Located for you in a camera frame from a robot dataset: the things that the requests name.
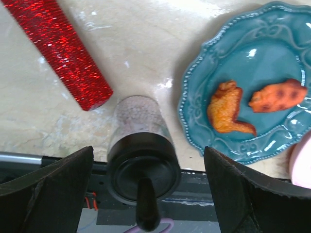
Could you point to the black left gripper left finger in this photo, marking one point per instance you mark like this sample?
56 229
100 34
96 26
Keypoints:
49 200

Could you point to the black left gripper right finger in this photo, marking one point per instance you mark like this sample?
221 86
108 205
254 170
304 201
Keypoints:
248 201

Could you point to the clear black-lidded shaker jar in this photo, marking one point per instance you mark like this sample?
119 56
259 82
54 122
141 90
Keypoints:
142 165

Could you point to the pink plate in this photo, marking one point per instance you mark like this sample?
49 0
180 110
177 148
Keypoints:
300 163

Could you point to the fried chicken wing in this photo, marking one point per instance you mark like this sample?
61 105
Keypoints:
224 107

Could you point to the teal ornate plate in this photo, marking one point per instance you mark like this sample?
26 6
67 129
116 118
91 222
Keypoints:
265 46

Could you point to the orange fried food piece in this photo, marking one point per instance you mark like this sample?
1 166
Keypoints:
278 97

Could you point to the red glitter microphone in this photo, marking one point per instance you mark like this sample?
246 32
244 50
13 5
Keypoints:
48 28

